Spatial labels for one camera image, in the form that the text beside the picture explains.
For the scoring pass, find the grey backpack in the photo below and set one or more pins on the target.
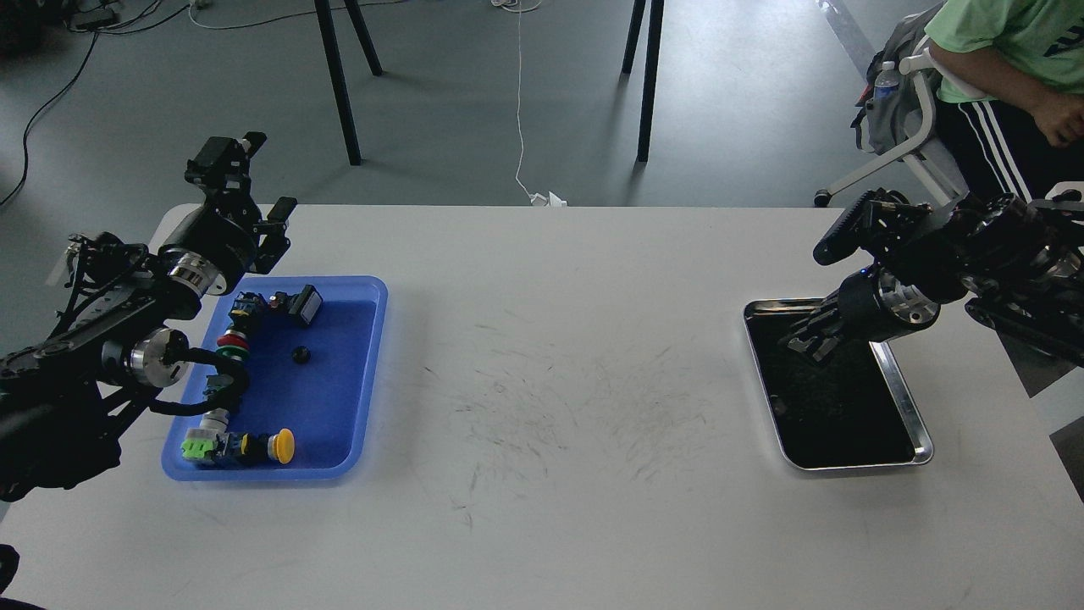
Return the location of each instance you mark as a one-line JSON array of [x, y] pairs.
[[879, 122]]

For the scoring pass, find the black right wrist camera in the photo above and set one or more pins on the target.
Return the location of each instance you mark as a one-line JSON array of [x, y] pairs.
[[855, 223]]

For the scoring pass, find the white office chair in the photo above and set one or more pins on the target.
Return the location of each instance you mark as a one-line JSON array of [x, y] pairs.
[[922, 153]]

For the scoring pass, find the small black gear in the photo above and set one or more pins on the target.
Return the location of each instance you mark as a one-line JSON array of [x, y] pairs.
[[301, 354]]

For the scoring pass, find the red green push button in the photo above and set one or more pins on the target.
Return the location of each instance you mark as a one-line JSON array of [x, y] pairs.
[[234, 345]]

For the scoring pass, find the black table leg right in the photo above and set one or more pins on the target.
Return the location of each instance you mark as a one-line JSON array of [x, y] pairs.
[[654, 12]]

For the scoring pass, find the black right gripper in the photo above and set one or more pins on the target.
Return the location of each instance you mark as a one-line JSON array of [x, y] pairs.
[[871, 306]]

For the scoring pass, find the black table leg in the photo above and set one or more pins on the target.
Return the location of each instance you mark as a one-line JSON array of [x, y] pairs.
[[337, 75], [654, 12]]

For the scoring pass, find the black rectangular switch part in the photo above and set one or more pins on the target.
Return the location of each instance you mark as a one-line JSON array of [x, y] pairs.
[[302, 307]]

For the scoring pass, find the blue plastic tray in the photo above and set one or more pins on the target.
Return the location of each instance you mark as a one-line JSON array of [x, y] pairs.
[[323, 402]]

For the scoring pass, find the green white switch block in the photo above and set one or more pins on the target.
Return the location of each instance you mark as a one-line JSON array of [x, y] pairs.
[[199, 446]]

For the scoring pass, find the seated person green shirt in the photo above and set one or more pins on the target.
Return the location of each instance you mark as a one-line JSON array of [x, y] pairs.
[[1010, 111]]

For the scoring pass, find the shiny metal tray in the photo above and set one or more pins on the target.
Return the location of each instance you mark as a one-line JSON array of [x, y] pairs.
[[853, 414]]

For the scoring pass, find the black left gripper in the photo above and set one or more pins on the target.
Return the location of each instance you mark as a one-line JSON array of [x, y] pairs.
[[217, 244]]

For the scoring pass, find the clear water bottle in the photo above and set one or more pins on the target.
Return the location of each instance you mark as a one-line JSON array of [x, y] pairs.
[[886, 81]]

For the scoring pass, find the yellow mushroom push button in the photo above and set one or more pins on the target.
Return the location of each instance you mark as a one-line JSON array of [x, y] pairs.
[[281, 446]]

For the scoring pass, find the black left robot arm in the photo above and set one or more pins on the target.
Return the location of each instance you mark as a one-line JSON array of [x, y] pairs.
[[111, 356]]

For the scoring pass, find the black yellow selector switch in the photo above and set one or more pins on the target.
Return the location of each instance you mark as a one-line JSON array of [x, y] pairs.
[[247, 312]]

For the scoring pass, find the black table leg left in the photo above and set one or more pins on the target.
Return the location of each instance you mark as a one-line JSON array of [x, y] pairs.
[[337, 75]]

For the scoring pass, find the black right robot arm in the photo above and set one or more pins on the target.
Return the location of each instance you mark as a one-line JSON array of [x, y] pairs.
[[1015, 263]]

